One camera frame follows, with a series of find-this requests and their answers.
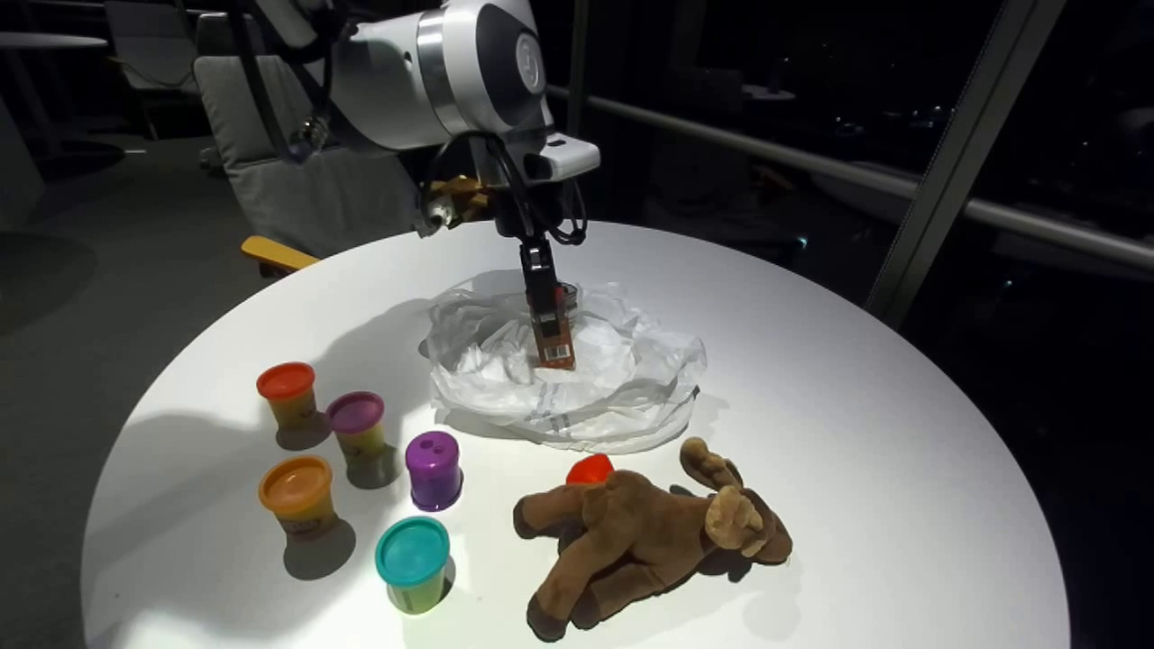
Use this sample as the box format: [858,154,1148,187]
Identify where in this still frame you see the dough tub yellow lid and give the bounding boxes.
[258,454,338,541]

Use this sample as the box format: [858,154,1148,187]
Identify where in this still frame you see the brown plush moose toy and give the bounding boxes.
[513,432,797,645]

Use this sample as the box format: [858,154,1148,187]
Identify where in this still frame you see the purple dough tub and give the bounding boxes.
[400,430,470,517]

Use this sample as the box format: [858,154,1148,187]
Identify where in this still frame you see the dough tub red-orange lid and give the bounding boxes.
[253,362,326,440]

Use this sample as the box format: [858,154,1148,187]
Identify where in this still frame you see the brown spice jar red lid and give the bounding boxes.
[535,312,582,376]

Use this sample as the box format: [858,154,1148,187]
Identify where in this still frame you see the grey chair wooden armrests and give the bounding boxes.
[193,52,427,274]

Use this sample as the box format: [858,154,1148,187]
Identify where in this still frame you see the dough tub teal lid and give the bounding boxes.
[373,512,461,615]

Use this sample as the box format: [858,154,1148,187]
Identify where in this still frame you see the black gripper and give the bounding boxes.
[467,131,574,363]

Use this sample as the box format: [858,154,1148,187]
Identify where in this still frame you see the horizontal metal railing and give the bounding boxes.
[544,84,1154,274]

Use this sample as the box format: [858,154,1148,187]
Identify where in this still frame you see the dough tub pink lid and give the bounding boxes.
[326,389,395,469]

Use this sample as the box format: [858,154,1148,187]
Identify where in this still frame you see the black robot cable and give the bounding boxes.
[230,0,592,253]

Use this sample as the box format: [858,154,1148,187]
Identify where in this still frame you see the grey metal post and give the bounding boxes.
[861,0,1073,323]

